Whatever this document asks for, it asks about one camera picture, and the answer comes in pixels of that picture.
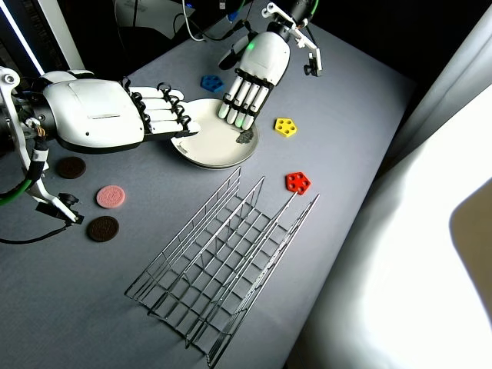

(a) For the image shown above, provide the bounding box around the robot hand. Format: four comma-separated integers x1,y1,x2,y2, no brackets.
38,70,201,155
217,32,292,131

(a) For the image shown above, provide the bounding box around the blue pentagon block with holes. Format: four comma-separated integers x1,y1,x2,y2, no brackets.
200,74,226,94

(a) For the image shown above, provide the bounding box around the dark brown sandwich cookie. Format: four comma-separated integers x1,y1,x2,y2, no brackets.
86,215,120,243
56,156,87,180

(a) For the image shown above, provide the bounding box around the yellow pentagon block with holes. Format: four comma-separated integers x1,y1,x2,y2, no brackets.
273,117,298,138

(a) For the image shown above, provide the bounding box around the pink sandwich cookie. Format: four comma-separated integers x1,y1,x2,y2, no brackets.
95,184,126,210

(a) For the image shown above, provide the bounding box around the grey flat panel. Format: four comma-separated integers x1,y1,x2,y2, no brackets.
113,0,197,40

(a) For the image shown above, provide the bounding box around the red pentagon block with holes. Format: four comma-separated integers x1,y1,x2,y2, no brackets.
284,171,313,197

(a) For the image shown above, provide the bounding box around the grey table cloth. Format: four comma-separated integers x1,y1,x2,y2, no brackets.
0,21,418,369

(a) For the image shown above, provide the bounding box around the white backdrop curtain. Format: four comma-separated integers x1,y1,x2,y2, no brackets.
286,0,492,369

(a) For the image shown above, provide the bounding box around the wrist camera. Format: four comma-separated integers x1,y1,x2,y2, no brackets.
36,192,85,226
303,52,323,77

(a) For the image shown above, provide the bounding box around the white cable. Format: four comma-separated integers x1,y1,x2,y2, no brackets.
182,0,211,42

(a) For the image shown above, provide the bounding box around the white frame post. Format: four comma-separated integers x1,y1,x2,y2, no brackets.
36,0,85,72

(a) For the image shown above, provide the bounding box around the metal wire dish rack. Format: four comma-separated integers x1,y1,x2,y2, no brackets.
124,166,321,368

